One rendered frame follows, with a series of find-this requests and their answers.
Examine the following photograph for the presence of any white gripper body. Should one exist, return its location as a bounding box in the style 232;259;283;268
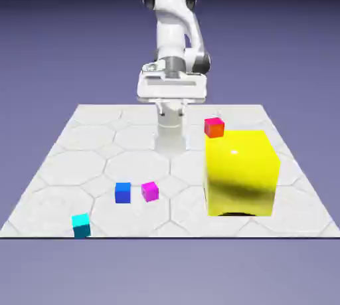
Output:
136;70;208;104

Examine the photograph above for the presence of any small red cube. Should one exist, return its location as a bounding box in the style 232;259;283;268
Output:
204;116;226;139

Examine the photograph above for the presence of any small magenta cube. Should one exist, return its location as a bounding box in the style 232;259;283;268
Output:
141;181;160;203

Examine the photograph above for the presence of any small blue cube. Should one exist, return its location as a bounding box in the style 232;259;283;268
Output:
114;181;132;205

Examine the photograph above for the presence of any small cyan cube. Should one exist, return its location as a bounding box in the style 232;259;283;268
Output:
70;213;92;240

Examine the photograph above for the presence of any large yellow box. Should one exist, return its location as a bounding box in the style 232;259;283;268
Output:
203;130;282;217

